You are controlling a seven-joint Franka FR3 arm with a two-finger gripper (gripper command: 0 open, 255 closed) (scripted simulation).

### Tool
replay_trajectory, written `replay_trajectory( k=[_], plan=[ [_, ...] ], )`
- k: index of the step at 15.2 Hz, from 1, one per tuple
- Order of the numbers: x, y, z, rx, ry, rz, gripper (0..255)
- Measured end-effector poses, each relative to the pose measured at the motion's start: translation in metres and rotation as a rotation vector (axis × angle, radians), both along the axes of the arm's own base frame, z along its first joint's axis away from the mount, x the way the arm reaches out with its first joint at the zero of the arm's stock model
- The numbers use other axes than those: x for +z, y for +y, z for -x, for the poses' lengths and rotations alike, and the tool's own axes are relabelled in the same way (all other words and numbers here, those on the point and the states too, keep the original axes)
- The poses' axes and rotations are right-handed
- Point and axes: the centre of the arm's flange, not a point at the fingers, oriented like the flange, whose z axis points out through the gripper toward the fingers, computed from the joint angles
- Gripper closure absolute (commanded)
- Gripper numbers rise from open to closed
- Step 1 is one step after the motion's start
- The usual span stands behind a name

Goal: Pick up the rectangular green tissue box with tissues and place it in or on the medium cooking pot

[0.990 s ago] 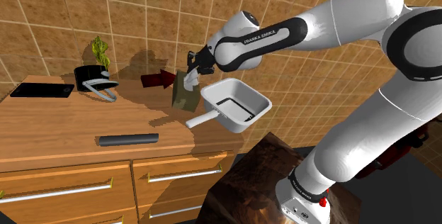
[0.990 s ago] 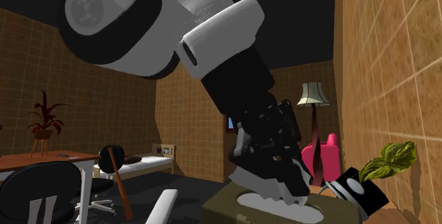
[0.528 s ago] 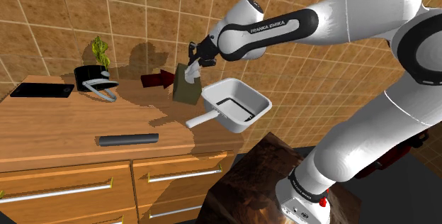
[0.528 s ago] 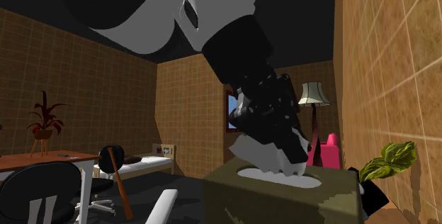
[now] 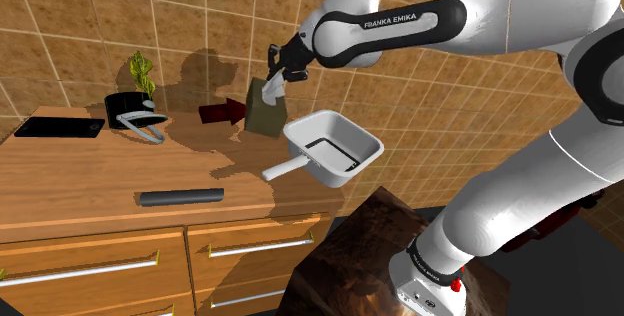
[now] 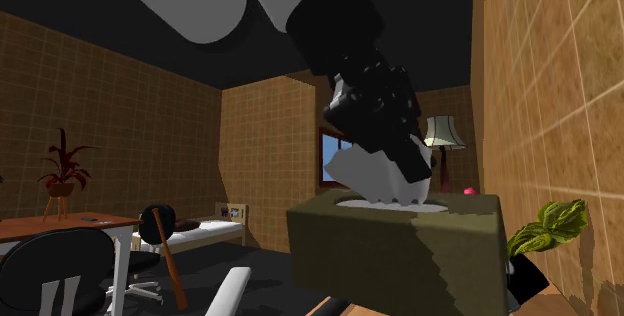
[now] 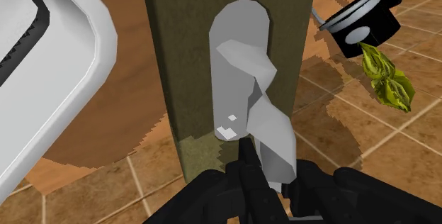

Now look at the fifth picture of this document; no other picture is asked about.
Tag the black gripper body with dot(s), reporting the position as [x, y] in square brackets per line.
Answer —
[296, 55]

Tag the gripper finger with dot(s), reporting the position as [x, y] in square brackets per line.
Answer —
[295, 76]
[273, 59]

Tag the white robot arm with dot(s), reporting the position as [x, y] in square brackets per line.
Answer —
[531, 193]

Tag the olive tissue box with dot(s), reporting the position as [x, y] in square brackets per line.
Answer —
[263, 112]

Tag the dark red arrow-shaped block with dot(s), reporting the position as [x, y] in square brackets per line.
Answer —
[222, 112]

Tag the black pot with green plant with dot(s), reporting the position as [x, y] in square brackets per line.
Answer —
[128, 108]

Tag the dark grey cylinder bar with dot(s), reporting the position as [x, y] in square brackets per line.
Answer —
[180, 197]

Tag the patterned brown robot stand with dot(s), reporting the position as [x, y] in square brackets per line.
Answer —
[351, 256]

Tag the wooden chest of drawers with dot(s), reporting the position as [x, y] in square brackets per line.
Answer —
[92, 173]

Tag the black flat tablet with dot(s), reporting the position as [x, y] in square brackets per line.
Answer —
[58, 127]

